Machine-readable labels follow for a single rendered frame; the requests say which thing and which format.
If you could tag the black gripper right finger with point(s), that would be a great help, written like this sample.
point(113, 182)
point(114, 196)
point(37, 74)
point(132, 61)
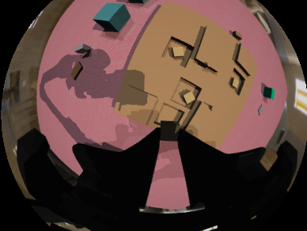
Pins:
point(206, 168)

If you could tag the green cube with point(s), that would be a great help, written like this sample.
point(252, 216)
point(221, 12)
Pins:
point(269, 92)

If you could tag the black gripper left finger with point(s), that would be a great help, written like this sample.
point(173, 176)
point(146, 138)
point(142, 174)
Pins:
point(134, 165)

